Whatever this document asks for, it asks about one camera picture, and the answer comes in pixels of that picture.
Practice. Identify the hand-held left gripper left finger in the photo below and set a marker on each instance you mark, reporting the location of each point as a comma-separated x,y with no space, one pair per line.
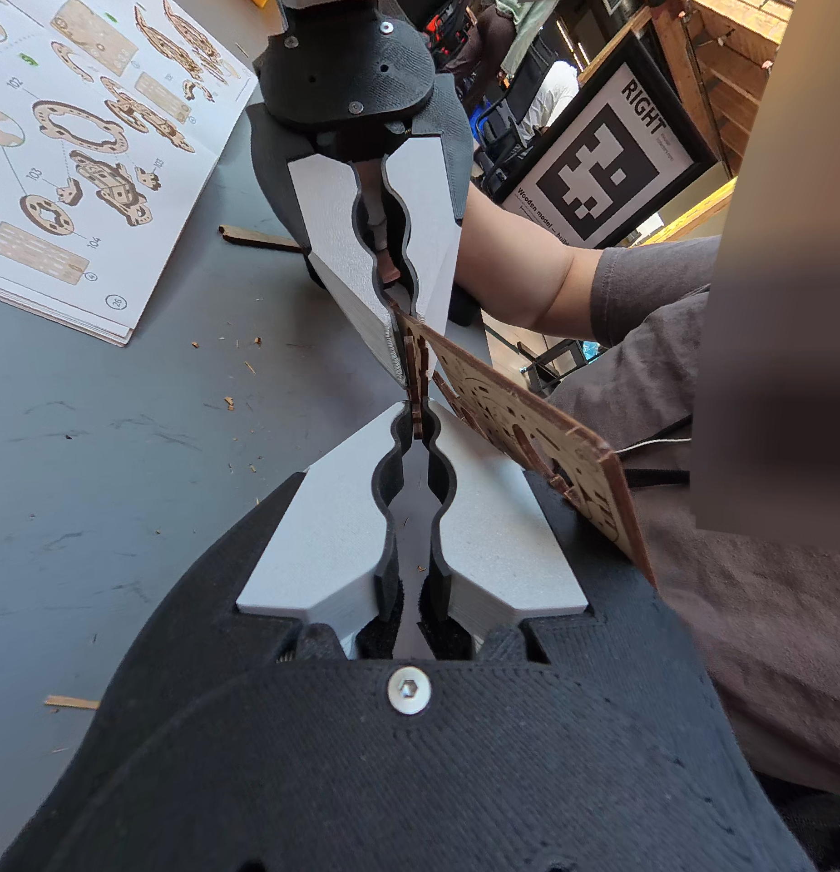
311,545

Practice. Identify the white instruction booklet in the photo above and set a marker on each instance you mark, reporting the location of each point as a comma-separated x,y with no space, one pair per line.
120,204

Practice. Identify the plywood parts sheet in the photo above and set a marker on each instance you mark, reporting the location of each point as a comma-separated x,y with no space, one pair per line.
529,422

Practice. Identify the person's right forearm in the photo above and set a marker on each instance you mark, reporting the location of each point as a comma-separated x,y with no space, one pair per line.
529,272

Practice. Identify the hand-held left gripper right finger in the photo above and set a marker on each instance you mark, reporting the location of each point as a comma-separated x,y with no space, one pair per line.
502,552

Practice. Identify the scattered wood chips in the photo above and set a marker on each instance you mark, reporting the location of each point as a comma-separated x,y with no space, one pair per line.
228,402

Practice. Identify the small wooden model part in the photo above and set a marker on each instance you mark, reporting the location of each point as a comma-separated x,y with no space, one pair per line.
416,371

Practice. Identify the short wooden scrap strip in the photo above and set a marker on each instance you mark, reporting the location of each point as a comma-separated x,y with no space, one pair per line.
72,702

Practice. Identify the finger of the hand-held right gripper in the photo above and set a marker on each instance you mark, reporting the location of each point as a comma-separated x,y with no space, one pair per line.
331,225
433,225

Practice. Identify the person's right hand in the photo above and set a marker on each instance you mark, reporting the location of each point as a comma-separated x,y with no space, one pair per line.
390,269

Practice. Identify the long wooden scrap strip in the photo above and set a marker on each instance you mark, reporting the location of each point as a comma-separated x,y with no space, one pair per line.
256,238

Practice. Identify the framed marker sign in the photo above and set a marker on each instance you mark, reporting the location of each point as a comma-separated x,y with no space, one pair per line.
597,170

